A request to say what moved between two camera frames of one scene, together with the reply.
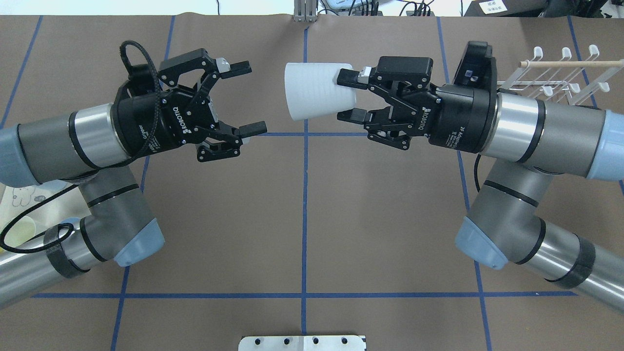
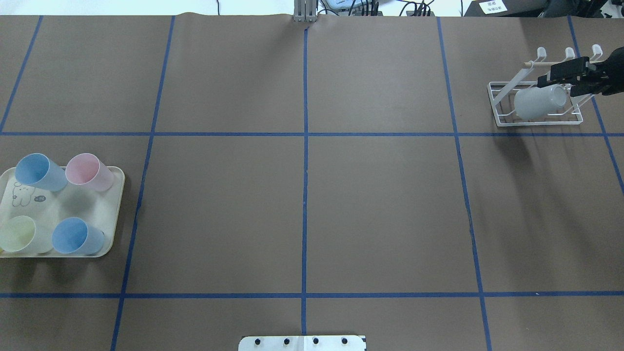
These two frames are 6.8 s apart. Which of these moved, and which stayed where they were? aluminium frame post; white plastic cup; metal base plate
Moved: white plastic cup
Stayed: metal base plate; aluminium frame post
